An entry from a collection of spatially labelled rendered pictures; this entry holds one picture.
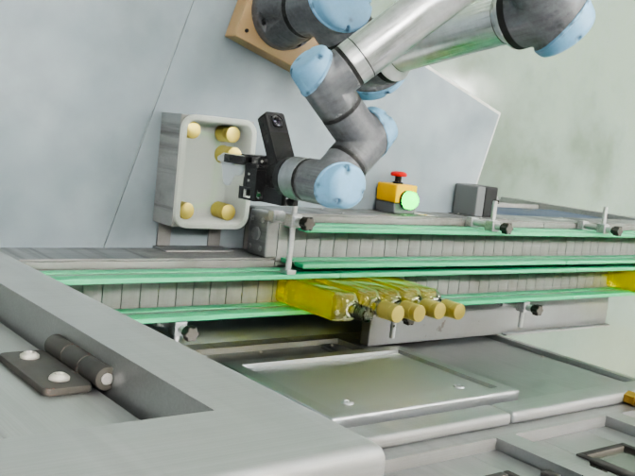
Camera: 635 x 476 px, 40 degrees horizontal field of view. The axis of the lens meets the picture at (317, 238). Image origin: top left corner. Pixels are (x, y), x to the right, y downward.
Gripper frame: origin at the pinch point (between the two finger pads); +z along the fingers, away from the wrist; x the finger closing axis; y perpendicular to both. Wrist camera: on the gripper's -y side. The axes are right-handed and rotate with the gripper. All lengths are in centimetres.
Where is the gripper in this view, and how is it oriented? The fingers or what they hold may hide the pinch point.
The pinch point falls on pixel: (231, 155)
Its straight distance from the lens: 169.8
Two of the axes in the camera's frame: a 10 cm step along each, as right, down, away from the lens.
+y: -1.0, 9.9, 1.3
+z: -6.2, -1.6, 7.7
